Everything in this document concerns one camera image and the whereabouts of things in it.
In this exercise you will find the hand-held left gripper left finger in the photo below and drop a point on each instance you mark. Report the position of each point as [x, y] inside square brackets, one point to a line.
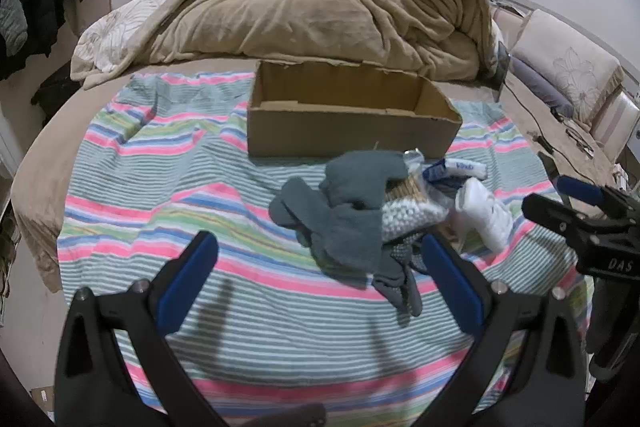
[192, 277]

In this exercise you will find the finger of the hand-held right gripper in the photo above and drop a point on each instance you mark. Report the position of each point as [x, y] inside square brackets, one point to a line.
[580, 189]
[550, 209]

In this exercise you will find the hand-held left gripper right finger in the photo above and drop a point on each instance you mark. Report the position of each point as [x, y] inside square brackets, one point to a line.
[450, 287]

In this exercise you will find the dotted grey sock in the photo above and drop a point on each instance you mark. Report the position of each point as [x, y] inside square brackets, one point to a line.
[400, 287]

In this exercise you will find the white plastic bottle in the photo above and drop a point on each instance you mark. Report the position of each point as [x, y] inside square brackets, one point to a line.
[482, 212]

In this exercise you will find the clear bag of white beads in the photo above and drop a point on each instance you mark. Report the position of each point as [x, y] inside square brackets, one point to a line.
[410, 217]

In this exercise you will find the blue and white tube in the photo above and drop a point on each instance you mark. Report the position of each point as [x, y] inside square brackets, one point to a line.
[452, 169]

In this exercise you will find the plain grey sock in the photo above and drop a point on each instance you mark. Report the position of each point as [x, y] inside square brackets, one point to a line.
[330, 227]
[360, 177]

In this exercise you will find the brown cardboard box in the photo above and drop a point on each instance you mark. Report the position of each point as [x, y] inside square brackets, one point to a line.
[325, 132]

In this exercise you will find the person's right forearm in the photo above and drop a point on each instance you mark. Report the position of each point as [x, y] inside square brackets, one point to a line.
[607, 327]

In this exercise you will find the striped beige cushion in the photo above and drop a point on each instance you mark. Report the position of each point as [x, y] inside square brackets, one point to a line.
[617, 122]

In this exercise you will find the striped cloth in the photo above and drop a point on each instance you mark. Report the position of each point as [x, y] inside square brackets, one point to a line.
[200, 187]

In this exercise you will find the grey pillow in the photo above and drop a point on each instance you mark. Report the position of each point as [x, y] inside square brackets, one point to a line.
[540, 89]

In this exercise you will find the beige floral pillow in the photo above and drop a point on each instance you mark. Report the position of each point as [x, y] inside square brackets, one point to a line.
[565, 57]

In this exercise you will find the brown bed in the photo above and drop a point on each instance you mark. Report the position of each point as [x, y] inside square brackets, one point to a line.
[45, 167]

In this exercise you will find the small cardboard box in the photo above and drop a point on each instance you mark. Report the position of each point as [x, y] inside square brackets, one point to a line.
[42, 404]

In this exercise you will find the dark cloth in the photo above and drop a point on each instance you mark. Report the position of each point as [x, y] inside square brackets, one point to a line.
[55, 89]

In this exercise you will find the white floral duvet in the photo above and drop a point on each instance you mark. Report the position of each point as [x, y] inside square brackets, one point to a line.
[115, 27]

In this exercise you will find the tan fleece blanket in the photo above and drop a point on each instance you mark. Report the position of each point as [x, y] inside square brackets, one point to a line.
[300, 7]

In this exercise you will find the grey quilted garment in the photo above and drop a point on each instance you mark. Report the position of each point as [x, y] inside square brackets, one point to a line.
[12, 22]

